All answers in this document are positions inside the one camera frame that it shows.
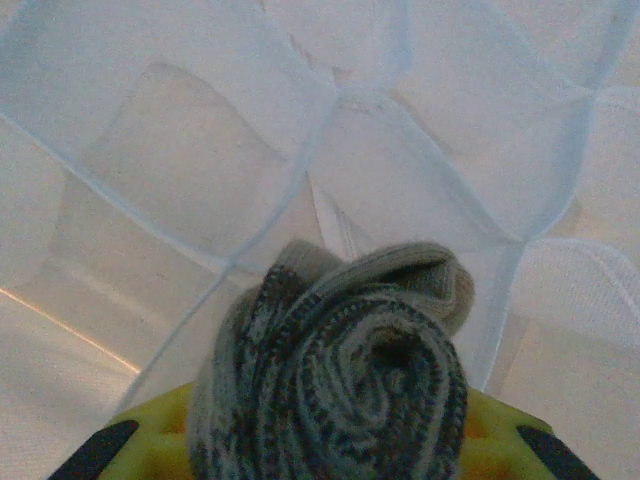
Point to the white foam tray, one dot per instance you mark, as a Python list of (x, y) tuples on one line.
[(200, 150)]

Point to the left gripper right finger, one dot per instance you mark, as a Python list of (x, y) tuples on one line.
[(505, 440)]

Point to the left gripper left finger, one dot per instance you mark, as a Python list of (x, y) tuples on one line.
[(150, 440)]

